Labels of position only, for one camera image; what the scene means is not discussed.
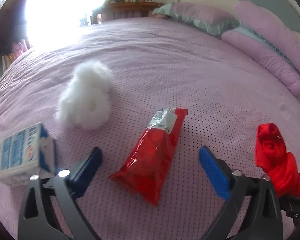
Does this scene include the red cloth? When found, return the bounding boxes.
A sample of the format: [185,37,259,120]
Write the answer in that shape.
[255,123,300,198]

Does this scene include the red snack bag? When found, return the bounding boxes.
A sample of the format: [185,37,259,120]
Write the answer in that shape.
[109,107,187,206]

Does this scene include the white milk carton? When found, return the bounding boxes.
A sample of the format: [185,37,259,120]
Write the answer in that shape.
[0,122,57,187]

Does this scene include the white fluffy ball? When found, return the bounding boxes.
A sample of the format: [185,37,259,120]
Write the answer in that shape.
[56,60,114,130]

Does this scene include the purple bed sheet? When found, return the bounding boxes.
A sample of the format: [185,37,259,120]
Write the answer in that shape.
[0,18,300,239]

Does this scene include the pink clothes on rack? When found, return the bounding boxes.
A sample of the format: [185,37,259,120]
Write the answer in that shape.
[1,39,28,71]

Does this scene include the long purple bolster pillow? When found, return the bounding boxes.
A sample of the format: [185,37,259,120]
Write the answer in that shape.
[234,1,300,73]

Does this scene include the purple pillow with teal trim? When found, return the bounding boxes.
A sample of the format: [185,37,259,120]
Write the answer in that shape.
[153,2,239,36]

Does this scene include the dark hanging coats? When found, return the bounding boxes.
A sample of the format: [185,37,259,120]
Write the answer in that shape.
[0,0,31,62]

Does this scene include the wooden desk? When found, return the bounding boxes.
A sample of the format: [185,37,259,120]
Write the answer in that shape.
[91,2,164,24]

